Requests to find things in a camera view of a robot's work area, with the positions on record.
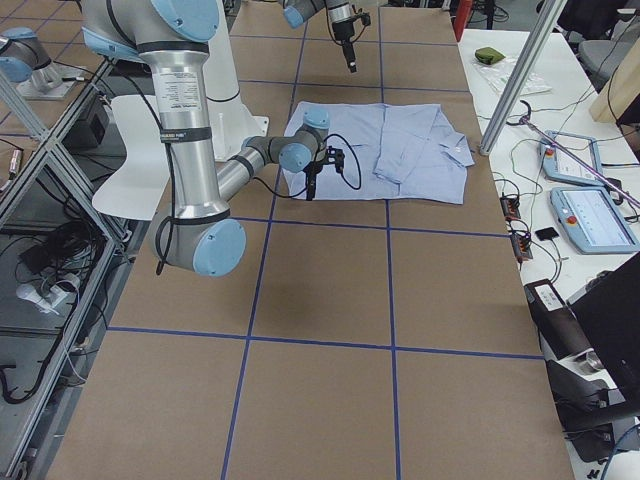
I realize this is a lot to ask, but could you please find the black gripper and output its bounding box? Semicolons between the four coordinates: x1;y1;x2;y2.
328;17;359;73
303;149;328;201

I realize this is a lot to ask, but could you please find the light blue striped shirt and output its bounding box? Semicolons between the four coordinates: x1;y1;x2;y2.
315;103;474;204

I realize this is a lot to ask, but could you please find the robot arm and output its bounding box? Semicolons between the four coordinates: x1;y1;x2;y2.
283;0;371;73
82;1;330;277

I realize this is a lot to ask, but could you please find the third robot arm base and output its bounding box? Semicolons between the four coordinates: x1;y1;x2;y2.
1;27;84;100

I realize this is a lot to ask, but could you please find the green cloth pouch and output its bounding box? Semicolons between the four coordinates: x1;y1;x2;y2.
474;47;505;66

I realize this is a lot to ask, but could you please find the clear plastic bag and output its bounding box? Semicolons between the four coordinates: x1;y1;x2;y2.
477;58;553;95

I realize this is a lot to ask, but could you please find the reacher grabber tool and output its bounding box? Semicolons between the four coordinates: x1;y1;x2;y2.
506;100;640;208

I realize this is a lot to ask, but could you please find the teach pendant far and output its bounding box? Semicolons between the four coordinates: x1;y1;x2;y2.
539;130;603;186

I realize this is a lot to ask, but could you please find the teach pendant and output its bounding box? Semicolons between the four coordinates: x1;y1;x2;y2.
549;186;639;254
539;130;603;186

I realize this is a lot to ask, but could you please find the black small device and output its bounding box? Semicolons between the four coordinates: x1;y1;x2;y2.
535;227;559;241

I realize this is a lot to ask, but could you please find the teach pendant near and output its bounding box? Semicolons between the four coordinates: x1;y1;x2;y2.
549;186;639;254

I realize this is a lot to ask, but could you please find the white power strip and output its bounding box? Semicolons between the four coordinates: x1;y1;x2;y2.
16;282;78;315

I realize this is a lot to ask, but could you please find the black monitor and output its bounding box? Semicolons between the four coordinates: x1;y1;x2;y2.
572;255;639;398

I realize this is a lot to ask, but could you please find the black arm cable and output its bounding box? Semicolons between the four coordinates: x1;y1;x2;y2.
149;132;364;276

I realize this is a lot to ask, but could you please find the aluminium frame post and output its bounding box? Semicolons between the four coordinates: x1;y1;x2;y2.
479;0;567;156

